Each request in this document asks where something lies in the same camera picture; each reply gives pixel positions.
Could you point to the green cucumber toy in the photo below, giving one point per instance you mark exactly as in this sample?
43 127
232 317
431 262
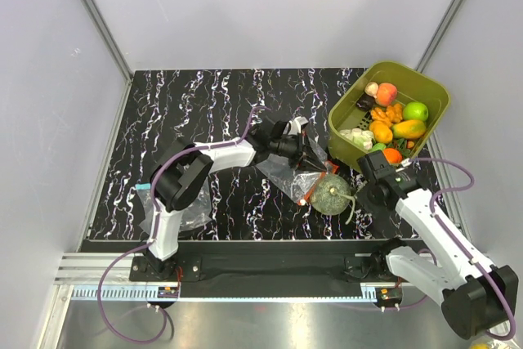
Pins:
378 147

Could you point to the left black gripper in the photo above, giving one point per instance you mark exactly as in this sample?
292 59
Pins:
307 159

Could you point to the orange fruit toy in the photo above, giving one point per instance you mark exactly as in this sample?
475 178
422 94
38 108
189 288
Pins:
381 132

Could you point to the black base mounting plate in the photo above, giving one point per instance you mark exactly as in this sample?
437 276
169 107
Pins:
267 269

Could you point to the blue zip clear bag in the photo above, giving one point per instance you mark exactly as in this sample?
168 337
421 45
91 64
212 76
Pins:
195 216

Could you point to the red zip clear bag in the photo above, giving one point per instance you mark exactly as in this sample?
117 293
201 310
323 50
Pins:
297 185

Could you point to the green netted melon toy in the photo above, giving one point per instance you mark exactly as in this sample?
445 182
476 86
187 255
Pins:
332 196

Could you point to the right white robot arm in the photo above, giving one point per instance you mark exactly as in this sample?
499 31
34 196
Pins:
474 295

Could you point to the orange ginger root toy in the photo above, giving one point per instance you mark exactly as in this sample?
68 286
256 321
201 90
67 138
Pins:
393 114

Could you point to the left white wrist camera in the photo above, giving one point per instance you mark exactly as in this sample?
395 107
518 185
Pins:
297 125

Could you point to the small orange tangerine toy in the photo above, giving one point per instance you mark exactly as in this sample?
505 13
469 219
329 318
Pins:
392 155

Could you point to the bright green apple toy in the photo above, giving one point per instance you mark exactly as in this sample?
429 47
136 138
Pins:
416 110

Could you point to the peach fruit toy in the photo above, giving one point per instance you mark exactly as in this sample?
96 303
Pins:
386 94

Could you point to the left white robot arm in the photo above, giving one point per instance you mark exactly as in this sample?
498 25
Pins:
177 179

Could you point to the red berries green sprig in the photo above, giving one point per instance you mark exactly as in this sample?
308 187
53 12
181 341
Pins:
404 146

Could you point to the pink garlic bulb toy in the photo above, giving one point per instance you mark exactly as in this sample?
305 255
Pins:
371 89

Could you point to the yellow orange mango toy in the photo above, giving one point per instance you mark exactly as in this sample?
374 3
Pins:
409 129

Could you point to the olive green plastic basket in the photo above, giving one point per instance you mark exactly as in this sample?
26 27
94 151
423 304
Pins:
411 85

